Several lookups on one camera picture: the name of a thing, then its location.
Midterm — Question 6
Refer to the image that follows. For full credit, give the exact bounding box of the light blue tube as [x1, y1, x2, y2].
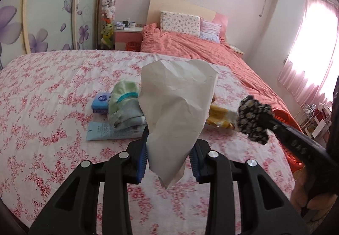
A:
[86, 122, 148, 141]

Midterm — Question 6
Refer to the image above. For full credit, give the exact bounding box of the black floral scrunchie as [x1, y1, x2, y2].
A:
[236, 95, 273, 145]

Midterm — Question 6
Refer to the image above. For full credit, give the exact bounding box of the white wire rack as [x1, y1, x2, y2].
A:
[294, 103, 332, 140]

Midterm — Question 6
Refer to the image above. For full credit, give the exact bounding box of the beige pink headboard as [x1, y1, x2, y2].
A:
[150, 0, 229, 39]

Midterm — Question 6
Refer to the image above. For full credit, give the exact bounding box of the green cloth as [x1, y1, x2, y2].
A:
[107, 81, 140, 125]

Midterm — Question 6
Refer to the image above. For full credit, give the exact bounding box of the pink nightstand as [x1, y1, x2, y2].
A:
[114, 26, 144, 51]

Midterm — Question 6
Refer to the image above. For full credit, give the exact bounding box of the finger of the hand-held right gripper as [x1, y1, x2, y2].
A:
[265, 112, 333, 167]

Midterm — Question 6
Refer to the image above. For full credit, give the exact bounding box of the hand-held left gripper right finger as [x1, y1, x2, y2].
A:
[189, 140, 309, 235]

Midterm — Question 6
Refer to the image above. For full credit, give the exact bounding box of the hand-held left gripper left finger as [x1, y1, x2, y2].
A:
[28, 126, 149, 235]

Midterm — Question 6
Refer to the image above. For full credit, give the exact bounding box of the pink curtain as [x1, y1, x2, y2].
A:
[277, 0, 339, 110]

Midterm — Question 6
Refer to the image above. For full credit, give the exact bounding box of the blue tissue pack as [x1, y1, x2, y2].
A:
[91, 93, 111, 114]

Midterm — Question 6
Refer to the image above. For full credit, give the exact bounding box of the yellow snack packet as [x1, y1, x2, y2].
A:
[206, 104, 240, 130]

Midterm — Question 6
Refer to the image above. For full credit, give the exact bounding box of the person's right hand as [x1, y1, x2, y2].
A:
[289, 171, 339, 223]

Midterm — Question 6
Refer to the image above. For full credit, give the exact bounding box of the white paper bag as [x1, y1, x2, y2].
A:
[138, 59, 219, 190]

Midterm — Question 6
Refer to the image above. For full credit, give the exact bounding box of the orange duvet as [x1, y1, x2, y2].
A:
[140, 23, 305, 170]

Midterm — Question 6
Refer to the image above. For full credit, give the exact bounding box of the pink floral bed sheet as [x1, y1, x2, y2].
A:
[0, 50, 297, 235]

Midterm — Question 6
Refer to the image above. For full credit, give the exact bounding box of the floral pillow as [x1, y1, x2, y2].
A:
[160, 11, 201, 37]

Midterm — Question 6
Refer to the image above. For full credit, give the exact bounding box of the plush toy column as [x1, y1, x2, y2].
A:
[99, 0, 118, 50]

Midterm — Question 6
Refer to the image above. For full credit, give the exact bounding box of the orange plastic basket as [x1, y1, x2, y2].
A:
[273, 108, 304, 170]

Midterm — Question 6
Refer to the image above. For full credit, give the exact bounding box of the beige bedside table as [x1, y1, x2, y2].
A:
[228, 44, 244, 56]

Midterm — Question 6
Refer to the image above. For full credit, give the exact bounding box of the grey blue cloth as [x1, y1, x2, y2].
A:
[114, 108, 147, 129]

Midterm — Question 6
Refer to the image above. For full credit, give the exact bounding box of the flower print wardrobe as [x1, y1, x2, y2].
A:
[0, 0, 106, 71]

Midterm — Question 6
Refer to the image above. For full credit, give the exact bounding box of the striped pillow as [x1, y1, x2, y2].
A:
[199, 19, 222, 44]

